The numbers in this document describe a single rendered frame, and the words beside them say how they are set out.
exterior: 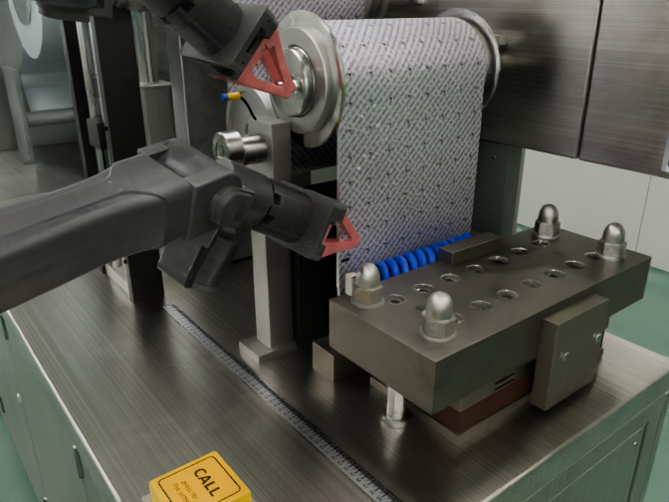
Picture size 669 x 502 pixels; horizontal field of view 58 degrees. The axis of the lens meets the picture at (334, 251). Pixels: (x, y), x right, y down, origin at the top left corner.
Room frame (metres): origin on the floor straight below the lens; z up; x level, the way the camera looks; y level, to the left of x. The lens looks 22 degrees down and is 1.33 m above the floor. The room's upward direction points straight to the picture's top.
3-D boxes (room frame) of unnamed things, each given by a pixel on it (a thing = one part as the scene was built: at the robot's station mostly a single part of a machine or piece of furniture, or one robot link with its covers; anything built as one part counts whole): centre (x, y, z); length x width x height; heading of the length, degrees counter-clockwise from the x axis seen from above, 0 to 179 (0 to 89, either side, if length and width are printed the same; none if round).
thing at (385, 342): (0.66, -0.20, 1.00); 0.40 x 0.16 x 0.06; 128
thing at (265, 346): (0.70, 0.09, 1.05); 0.06 x 0.05 x 0.31; 128
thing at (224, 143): (0.68, 0.12, 1.18); 0.04 x 0.02 x 0.04; 38
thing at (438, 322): (0.52, -0.10, 1.05); 0.04 x 0.04 x 0.04
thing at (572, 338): (0.59, -0.27, 0.96); 0.10 x 0.03 x 0.11; 128
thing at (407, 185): (0.73, -0.10, 1.11); 0.23 x 0.01 x 0.18; 128
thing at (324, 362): (0.73, -0.10, 0.92); 0.28 x 0.04 x 0.04; 128
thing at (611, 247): (0.72, -0.35, 1.05); 0.04 x 0.04 x 0.04
